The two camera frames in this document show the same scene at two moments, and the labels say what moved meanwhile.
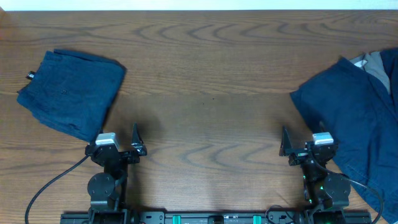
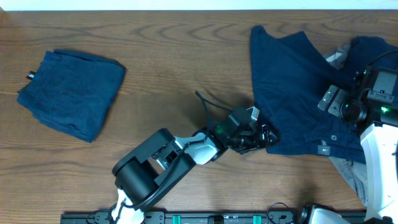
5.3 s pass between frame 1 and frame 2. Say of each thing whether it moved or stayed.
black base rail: stayed
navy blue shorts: moved
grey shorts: moved
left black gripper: moved
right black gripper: moved
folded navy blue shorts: stayed
